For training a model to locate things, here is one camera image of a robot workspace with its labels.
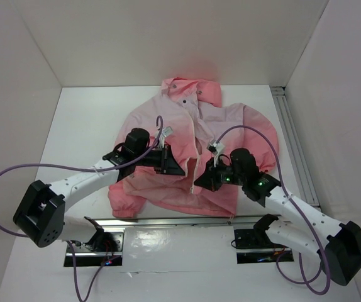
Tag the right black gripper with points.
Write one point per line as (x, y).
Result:
(208, 179)

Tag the front aluminium rail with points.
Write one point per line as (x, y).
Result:
(160, 222)

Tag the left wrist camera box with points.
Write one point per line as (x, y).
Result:
(165, 132)

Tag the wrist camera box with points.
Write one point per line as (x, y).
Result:
(165, 132)
(215, 146)

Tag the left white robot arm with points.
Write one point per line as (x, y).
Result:
(41, 214)

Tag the pink zip-up jacket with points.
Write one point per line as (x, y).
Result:
(194, 111)

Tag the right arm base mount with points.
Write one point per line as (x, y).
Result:
(251, 250)

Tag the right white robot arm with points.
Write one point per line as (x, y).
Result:
(291, 222)

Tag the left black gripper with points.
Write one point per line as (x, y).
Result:
(167, 164)

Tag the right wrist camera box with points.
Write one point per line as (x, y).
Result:
(215, 146)

